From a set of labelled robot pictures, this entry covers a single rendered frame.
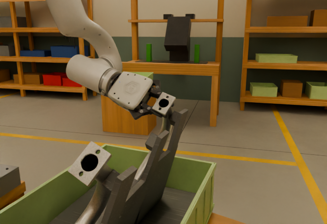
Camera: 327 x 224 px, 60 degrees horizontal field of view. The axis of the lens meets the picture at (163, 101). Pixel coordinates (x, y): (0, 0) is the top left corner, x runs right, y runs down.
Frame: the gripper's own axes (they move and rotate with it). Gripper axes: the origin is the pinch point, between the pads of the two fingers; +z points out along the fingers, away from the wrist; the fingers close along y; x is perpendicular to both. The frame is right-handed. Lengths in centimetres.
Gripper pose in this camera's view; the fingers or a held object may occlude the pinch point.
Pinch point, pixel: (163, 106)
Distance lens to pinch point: 75.2
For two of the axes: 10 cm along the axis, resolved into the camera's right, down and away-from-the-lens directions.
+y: 5.0, -7.9, 3.6
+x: 1.5, 4.8, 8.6
